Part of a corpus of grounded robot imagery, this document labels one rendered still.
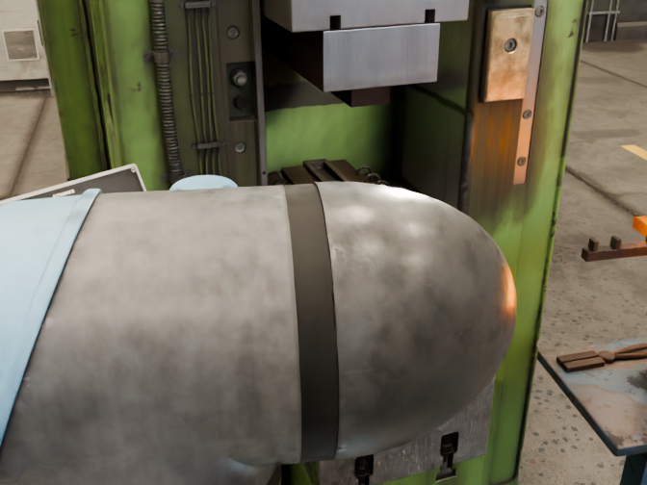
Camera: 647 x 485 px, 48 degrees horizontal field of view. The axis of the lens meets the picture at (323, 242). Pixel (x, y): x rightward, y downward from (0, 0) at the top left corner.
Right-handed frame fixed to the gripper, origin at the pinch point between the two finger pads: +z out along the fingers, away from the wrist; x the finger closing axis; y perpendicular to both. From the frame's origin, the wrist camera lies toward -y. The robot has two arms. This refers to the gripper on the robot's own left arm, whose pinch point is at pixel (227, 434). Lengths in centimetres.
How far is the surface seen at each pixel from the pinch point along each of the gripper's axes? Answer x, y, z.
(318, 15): 11, -41, -45
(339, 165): 14, -83, -5
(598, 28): 289, -733, 82
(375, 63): 20, -44, -37
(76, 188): -22.2, -20.6, -25.5
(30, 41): -237, -524, 54
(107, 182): -18.9, -23.7, -25.1
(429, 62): 29, -48, -37
